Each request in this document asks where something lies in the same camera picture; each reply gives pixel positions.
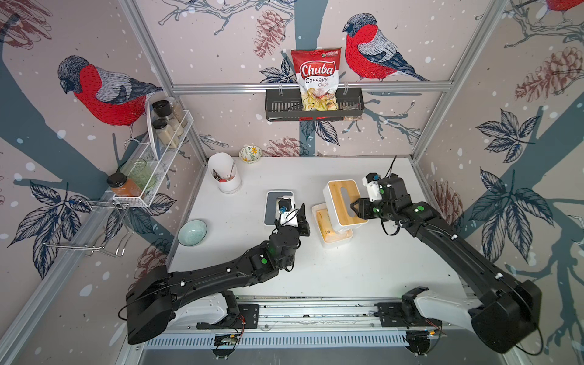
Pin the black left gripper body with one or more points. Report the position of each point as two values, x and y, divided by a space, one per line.
286 264

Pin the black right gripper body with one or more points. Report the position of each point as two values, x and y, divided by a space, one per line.
387 210

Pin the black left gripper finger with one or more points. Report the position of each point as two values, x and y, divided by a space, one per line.
287 220
303 225

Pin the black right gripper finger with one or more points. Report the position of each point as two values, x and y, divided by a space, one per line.
363 210
362 202

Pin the white tissue box base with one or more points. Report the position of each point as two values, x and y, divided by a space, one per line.
322 206

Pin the orange yellow tissue pack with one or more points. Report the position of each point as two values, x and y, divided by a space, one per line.
329 235

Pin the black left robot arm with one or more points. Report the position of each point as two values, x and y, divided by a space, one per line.
153 301

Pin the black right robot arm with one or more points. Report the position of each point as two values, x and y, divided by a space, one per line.
508 310

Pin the floral patterned small bowl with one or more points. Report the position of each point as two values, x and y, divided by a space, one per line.
250 153

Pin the white utensil holder cup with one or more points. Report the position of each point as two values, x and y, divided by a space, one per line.
222 163

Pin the light green bowl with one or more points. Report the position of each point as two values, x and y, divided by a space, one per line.
192 233

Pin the red Chuba chips bag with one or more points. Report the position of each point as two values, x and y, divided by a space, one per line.
317 74

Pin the black lid spice jar front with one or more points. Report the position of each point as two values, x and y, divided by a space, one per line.
165 133

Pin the black lid spice jar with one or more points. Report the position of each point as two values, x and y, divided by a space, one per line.
165 133
164 110

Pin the green glass cup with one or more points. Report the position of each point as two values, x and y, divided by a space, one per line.
140 172

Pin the orange sauce jar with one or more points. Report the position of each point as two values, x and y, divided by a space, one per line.
123 186

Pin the black lid spice jar rear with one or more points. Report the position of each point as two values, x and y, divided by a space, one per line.
164 110

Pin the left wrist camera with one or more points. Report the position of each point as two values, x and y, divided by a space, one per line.
295 211

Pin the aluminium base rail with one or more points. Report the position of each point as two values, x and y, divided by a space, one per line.
301 323

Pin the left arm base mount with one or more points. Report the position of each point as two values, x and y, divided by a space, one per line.
237 318

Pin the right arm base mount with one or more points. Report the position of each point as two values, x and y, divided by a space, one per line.
422 333

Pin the black wire wall basket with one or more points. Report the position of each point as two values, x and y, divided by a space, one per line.
286 106

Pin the white wire wall shelf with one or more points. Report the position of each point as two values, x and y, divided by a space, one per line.
161 158

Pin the chrome wire wall rack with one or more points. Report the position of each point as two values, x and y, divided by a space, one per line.
106 231

